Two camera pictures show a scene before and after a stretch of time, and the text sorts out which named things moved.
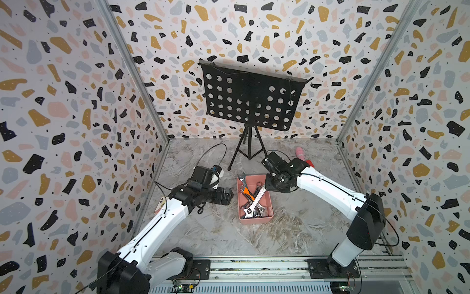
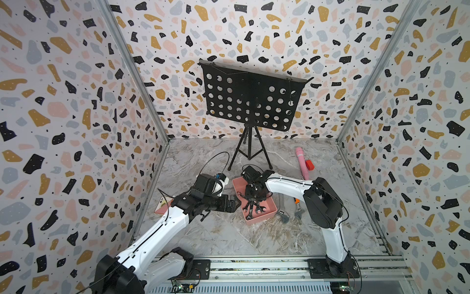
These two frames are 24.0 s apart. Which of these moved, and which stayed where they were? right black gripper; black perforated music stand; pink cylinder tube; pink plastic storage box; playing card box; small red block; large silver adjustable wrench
Moved: large silver adjustable wrench; pink plastic storage box; right black gripper
Stayed: playing card box; small red block; black perforated music stand; pink cylinder tube
